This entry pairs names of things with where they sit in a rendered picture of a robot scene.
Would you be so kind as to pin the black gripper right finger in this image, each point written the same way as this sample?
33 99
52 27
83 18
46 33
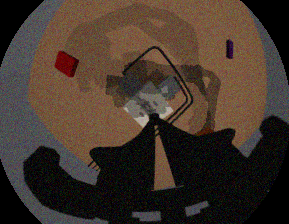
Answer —
181 148

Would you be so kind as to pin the red cube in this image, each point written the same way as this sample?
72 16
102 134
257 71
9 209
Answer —
66 63

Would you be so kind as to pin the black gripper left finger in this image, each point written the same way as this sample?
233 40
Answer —
141 153

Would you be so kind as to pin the purple flat bar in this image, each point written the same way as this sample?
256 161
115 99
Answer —
229 49

